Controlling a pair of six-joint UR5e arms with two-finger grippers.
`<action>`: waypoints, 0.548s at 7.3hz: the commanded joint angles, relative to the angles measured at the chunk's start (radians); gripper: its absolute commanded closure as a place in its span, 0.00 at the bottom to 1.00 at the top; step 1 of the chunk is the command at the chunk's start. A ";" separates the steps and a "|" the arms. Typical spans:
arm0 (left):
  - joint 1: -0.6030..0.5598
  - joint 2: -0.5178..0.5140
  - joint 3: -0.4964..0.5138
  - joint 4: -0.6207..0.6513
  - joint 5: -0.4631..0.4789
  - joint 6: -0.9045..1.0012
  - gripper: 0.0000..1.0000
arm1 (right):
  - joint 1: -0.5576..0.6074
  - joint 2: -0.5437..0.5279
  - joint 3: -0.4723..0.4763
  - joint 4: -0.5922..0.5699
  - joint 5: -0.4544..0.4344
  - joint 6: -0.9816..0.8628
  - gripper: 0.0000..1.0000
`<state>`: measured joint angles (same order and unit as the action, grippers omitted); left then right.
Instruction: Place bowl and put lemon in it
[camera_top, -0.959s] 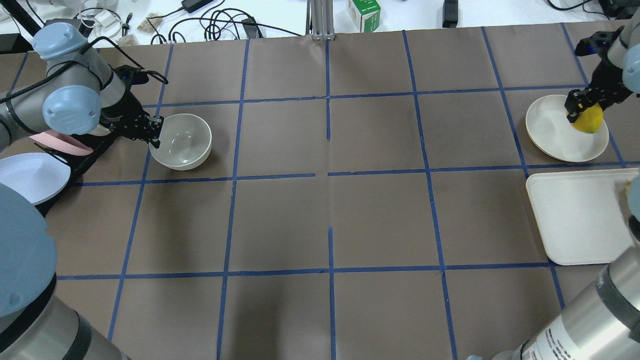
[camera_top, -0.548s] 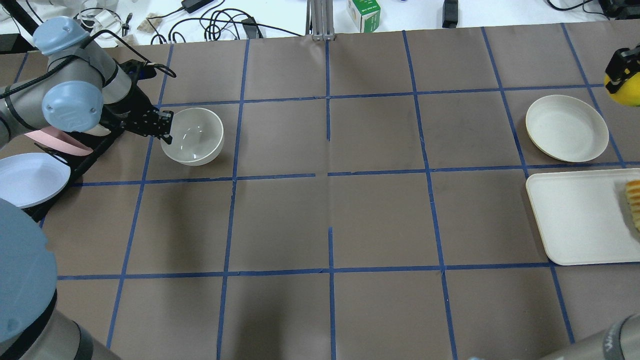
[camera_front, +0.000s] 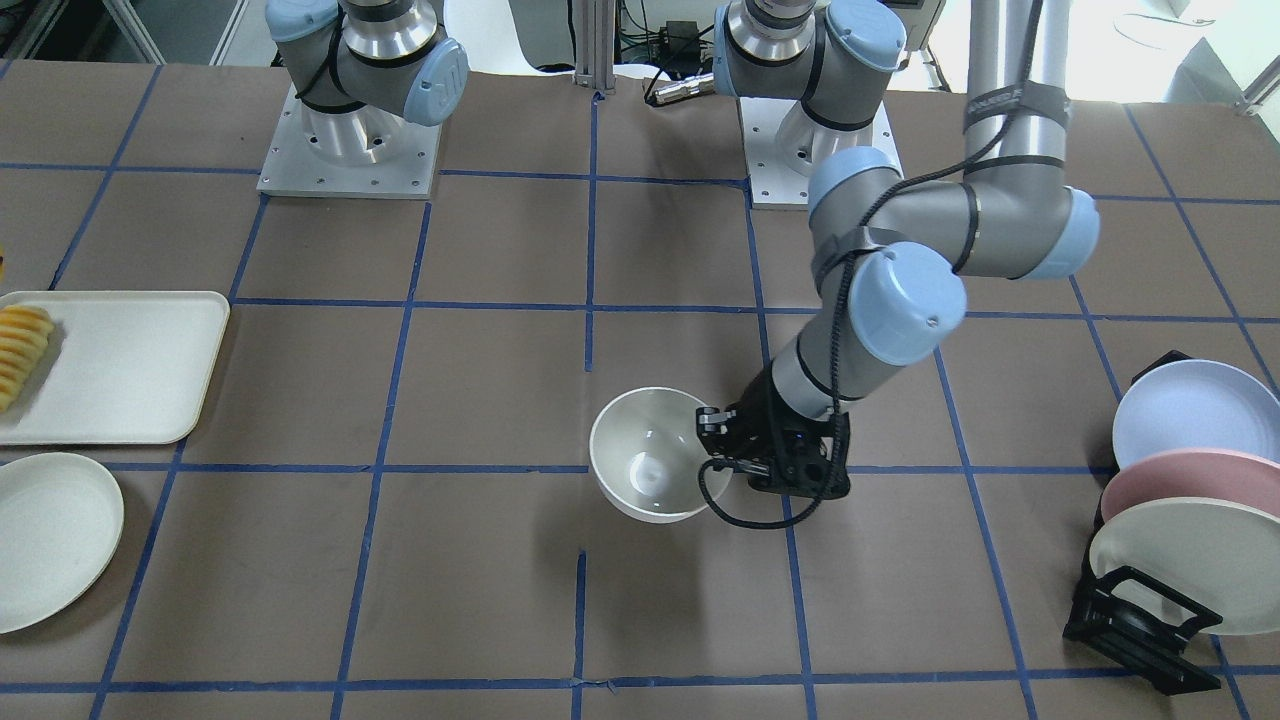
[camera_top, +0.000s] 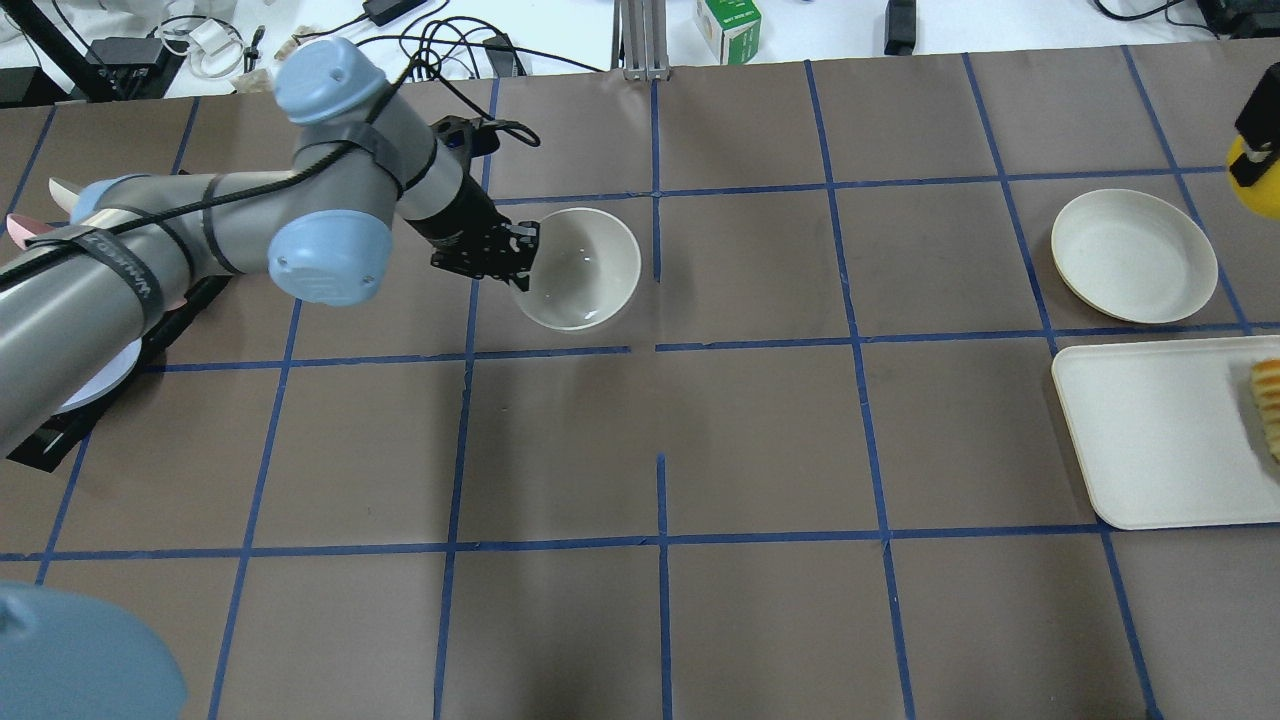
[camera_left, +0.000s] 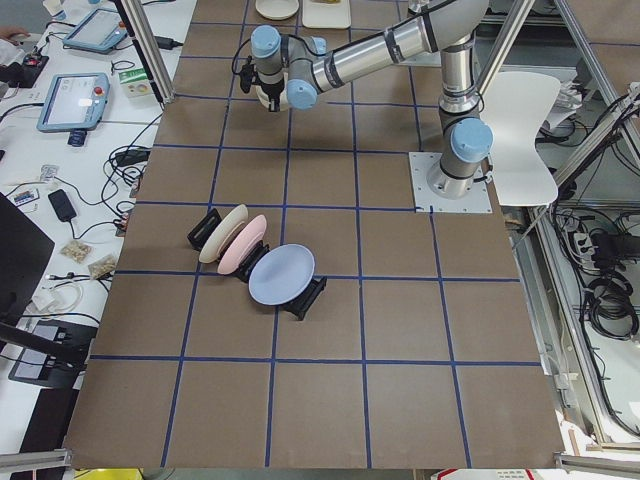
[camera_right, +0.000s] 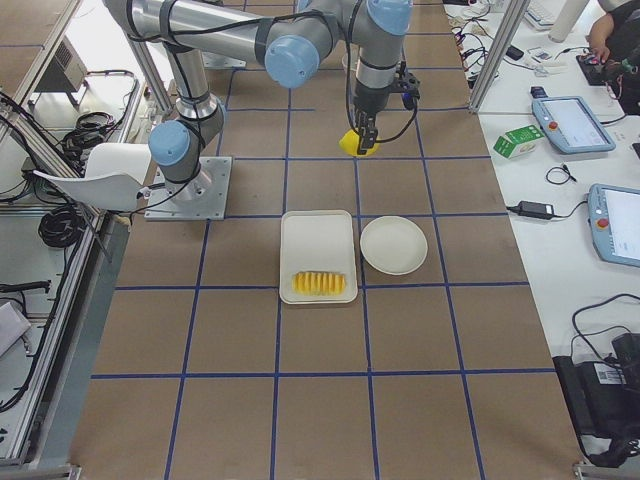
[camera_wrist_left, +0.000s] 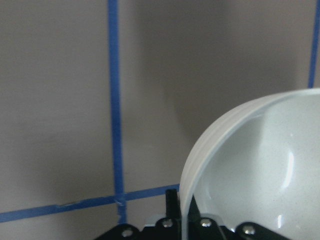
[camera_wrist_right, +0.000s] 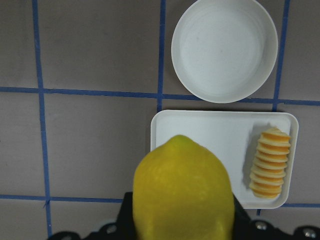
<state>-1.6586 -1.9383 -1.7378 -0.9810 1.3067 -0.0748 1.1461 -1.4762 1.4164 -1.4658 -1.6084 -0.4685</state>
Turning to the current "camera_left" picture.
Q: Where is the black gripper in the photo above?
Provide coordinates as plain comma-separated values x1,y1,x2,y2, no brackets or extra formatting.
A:
260,79,286,112

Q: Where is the white ceramic bowl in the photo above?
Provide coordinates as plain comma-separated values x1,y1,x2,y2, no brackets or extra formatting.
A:
255,86,290,112

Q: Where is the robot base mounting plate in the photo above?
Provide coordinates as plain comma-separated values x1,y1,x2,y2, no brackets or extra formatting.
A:
408,152,492,214

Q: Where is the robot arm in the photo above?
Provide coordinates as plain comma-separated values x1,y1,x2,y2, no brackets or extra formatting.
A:
238,1,493,199

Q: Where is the cream round plate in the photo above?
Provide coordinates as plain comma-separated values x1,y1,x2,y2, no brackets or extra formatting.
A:
255,0,300,21

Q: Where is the white rectangular tray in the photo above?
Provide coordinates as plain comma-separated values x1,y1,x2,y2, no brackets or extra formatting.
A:
302,0,351,29

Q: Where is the black power adapter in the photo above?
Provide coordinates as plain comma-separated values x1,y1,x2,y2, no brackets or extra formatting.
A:
154,36,183,50

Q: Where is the pink plate in rack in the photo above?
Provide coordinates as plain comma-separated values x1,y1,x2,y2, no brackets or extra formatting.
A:
217,214,267,275

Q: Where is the green white small box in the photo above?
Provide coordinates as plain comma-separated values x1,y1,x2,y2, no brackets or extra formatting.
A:
118,68,153,98

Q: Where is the black dish rack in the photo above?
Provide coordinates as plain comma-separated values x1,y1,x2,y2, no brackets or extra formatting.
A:
187,208,327,321

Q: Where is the cream plate in rack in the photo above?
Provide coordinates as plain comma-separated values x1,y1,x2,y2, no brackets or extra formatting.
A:
199,204,249,264

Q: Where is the light blue plate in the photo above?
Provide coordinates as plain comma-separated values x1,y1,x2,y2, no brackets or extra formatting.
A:
248,244,315,306

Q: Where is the far blue teach pendant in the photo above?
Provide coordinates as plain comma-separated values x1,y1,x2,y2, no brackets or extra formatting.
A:
62,8,128,54

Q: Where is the blue teach pendant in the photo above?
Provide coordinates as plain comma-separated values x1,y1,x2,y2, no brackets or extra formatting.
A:
37,73,110,133
62,8,128,54

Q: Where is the near blue teach pendant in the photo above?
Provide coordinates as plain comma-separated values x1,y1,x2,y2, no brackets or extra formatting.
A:
37,73,110,133

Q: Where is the black phone on desk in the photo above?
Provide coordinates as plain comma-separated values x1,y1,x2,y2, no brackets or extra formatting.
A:
48,189,77,222

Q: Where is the white plastic chair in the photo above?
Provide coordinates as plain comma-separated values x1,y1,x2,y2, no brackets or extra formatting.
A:
481,71,560,207

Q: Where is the black monitor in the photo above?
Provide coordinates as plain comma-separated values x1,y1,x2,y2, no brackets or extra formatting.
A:
0,195,55,326

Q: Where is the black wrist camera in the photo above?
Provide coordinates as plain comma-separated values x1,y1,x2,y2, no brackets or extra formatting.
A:
239,56,256,94

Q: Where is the black cable bundle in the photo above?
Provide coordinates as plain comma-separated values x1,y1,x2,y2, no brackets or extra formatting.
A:
102,112,164,211

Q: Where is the aluminium frame post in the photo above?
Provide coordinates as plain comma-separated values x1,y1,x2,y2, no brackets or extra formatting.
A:
113,0,175,105

